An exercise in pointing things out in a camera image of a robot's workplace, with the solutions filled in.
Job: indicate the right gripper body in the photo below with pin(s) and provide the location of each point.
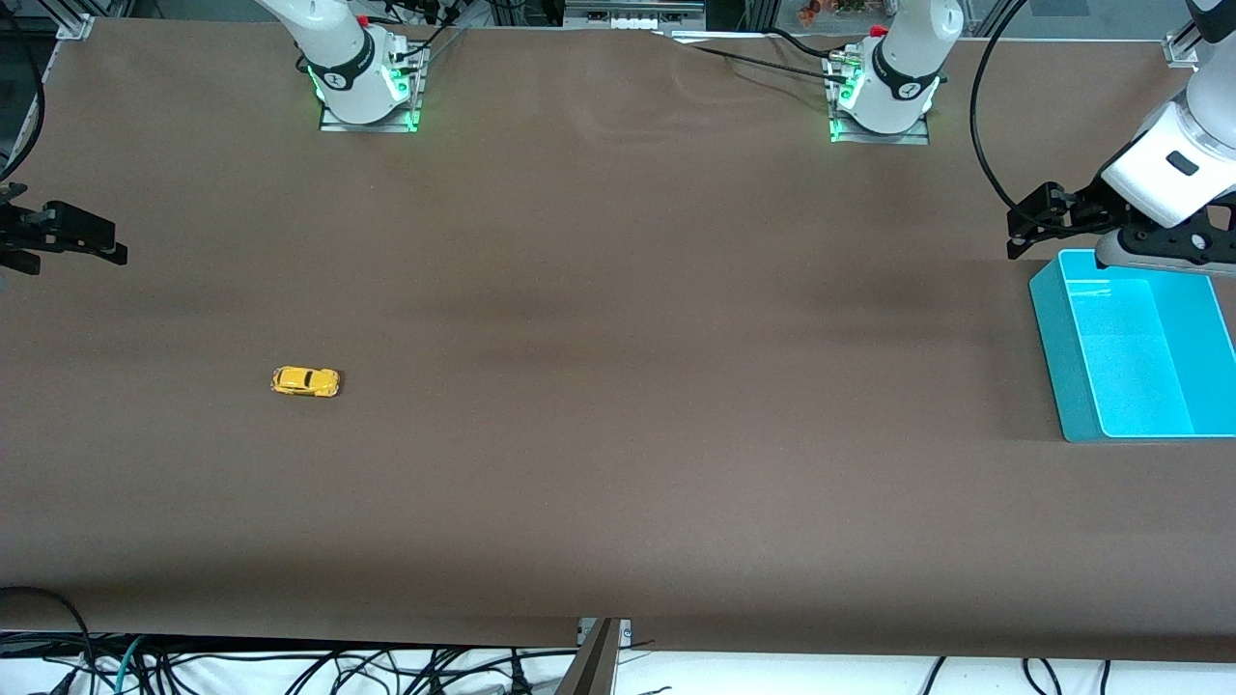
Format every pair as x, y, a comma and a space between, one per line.
24, 235

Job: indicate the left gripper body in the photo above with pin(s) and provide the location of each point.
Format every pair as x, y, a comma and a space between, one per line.
1082, 212

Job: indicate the yellow beetle toy car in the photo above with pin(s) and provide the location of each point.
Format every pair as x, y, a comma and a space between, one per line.
304, 381

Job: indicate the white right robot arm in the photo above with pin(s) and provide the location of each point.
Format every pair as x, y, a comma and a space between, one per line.
338, 58

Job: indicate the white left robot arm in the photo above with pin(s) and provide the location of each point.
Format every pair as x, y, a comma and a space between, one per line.
903, 68

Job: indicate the turquoise plastic bin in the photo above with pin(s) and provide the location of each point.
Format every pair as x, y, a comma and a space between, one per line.
1062, 367

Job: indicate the orange object behind table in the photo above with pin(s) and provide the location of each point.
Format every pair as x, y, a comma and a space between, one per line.
811, 12

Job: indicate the brown table cover mat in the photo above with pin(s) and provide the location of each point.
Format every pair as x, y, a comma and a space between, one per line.
618, 290

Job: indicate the white power strip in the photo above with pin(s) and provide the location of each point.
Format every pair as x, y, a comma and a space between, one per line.
632, 17

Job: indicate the aluminium frame corner bracket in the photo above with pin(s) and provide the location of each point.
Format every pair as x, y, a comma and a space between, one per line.
1180, 50
75, 24

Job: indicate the metal table edge bracket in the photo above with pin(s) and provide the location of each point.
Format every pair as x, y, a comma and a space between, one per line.
599, 666

